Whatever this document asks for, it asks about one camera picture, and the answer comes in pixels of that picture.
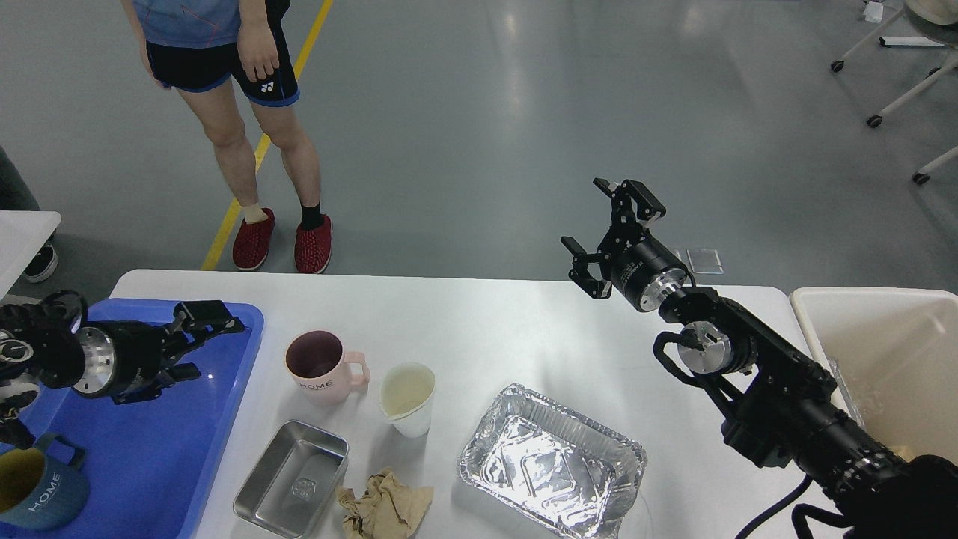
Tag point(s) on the person in blue shirt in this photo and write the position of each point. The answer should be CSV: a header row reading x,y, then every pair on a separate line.
x,y
199,48

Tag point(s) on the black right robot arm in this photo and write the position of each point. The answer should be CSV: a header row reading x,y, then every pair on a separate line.
x,y
776,401

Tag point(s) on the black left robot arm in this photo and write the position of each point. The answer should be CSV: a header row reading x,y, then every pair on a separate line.
x,y
53,344

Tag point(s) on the blue HOME mug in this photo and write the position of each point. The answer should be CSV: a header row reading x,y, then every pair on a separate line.
x,y
43,487

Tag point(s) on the crumpled brown paper napkin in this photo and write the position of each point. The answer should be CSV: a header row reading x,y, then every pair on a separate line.
x,y
388,508

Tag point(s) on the white side table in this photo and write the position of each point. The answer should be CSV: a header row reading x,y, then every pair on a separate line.
x,y
18,247

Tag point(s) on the pink HOME mug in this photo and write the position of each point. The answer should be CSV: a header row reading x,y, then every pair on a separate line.
x,y
323,370

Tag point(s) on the white paper cup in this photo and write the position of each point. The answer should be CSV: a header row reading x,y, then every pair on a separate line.
x,y
406,398

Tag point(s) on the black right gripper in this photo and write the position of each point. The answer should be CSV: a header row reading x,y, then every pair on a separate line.
x,y
645,272

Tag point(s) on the aluminium foil tray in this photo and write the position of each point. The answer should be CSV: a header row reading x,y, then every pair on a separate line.
x,y
553,465

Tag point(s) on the blue plastic bin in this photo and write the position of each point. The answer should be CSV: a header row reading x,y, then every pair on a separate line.
x,y
150,465

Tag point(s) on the stainless steel rectangular tray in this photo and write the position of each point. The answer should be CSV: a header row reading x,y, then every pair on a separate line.
x,y
289,487

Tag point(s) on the beige plastic waste bin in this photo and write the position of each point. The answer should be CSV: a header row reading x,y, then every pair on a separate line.
x,y
894,354

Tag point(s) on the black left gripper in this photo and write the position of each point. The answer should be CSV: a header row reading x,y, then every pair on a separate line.
x,y
125,360

